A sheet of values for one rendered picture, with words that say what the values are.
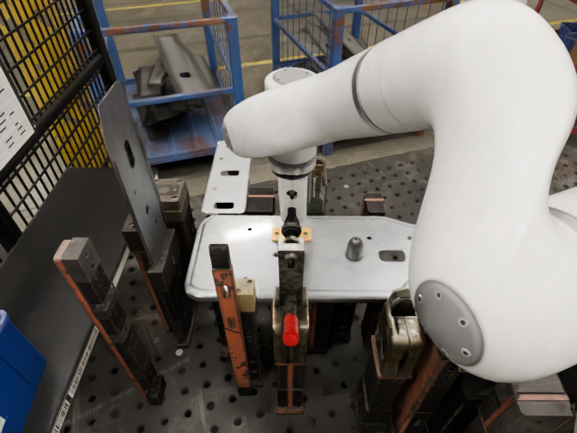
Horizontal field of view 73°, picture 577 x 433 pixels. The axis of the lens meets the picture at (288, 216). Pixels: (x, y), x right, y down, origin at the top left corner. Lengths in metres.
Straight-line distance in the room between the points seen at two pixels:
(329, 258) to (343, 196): 0.62
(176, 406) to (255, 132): 0.67
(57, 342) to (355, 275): 0.52
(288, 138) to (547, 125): 0.31
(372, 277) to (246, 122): 0.40
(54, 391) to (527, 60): 0.68
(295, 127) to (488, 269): 0.33
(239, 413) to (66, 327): 0.42
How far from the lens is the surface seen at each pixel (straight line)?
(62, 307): 0.78
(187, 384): 1.01
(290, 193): 0.69
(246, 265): 0.78
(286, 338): 0.53
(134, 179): 0.72
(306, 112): 0.49
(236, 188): 0.95
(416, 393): 0.79
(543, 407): 0.65
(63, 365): 0.72
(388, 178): 1.50
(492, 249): 0.23
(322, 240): 0.82
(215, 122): 2.88
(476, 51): 0.30
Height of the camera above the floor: 1.61
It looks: 44 degrees down
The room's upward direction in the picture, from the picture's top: straight up
